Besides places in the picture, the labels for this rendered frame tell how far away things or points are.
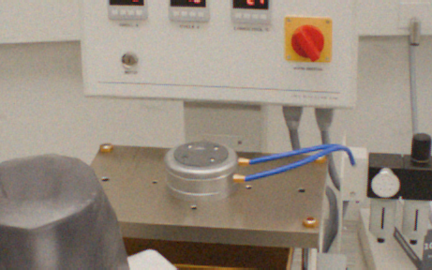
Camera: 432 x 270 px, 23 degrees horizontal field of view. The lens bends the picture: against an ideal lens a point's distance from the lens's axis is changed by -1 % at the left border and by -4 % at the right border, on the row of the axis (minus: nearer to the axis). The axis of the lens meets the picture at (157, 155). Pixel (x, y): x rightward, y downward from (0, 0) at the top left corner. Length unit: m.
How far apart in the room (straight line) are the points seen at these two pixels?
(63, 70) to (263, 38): 0.54
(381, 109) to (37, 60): 0.56
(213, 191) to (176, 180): 0.04
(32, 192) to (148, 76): 0.71
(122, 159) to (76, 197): 0.67
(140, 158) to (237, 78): 0.15
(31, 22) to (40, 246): 1.09
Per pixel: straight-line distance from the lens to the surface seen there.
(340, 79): 1.23
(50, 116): 1.72
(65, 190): 0.56
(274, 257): 1.13
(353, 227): 1.45
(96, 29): 1.25
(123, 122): 1.71
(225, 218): 1.09
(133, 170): 1.20
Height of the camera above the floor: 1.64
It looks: 26 degrees down
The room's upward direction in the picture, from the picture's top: 2 degrees counter-clockwise
